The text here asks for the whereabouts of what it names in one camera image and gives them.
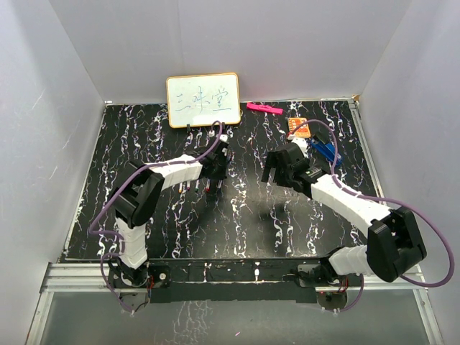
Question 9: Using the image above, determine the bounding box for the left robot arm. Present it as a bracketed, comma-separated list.
[113, 134, 229, 287]

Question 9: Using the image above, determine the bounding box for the black base bar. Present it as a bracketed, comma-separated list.
[148, 258, 360, 304]

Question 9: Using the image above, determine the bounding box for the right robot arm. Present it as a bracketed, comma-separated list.
[262, 142, 427, 285]

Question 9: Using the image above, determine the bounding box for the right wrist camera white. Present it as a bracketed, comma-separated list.
[288, 136, 308, 156]

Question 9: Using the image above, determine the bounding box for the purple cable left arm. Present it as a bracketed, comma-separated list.
[88, 120, 226, 313]

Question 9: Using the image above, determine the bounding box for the whiteboard with yellow frame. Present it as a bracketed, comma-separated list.
[166, 73, 242, 129]

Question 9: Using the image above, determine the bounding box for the small spiral notebook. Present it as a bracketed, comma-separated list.
[287, 117, 311, 139]

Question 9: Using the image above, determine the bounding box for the aluminium frame rail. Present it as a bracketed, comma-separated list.
[40, 263, 108, 293]

